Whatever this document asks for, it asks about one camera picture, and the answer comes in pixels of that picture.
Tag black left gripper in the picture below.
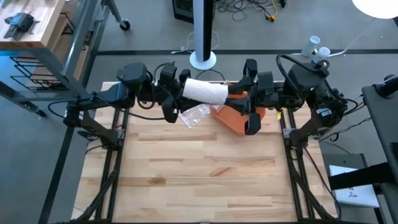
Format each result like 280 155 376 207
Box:
160 68 200 124

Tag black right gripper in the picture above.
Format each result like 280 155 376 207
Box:
223 58 262 136

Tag beige bandage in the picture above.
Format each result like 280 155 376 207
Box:
182 77 230 106

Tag orange plastic basket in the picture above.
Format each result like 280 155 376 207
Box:
210 90 267 137

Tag white black tower pole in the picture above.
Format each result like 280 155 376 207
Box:
189 0 218 71

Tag white plastic bottle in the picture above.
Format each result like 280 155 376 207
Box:
301 35 321 58

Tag black floor box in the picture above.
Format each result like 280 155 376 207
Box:
172 0 195 24

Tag white flat box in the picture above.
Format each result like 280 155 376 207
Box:
328 164 381 208

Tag black desk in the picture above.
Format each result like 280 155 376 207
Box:
328 74 398 224

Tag white round disc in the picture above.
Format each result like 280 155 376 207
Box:
351 0 398 19

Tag wooden side table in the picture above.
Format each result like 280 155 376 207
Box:
0 0 131 119

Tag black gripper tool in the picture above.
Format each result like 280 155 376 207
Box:
3 12 40 40

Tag black floor cable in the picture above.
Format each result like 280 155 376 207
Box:
195 68 225 82

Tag white floor cable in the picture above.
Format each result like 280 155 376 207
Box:
170 30 220 55

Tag black table frame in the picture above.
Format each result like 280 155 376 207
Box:
74 80 340 224

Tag tangled floor cables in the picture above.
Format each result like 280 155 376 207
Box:
214 0 289 23

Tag bundle of arm cables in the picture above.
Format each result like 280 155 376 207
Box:
317 93 373 143

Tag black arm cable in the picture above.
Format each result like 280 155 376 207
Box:
47 99 94 119

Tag black wire rack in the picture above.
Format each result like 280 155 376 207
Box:
9 12 76 91

